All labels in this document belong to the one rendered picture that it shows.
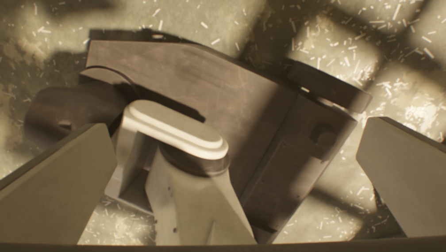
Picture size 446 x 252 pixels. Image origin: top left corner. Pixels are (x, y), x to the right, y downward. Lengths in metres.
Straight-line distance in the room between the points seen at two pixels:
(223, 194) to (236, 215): 0.04
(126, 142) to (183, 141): 0.10
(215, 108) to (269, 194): 0.26
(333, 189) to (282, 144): 0.38
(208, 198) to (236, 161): 0.23
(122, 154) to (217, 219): 0.20
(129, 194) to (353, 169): 0.67
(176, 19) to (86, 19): 0.28
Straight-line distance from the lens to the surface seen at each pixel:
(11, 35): 1.03
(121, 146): 0.43
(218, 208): 0.35
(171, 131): 0.40
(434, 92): 0.86
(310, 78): 0.51
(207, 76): 0.51
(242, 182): 0.60
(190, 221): 0.32
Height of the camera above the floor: 0.67
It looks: 69 degrees down
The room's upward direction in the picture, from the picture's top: 161 degrees counter-clockwise
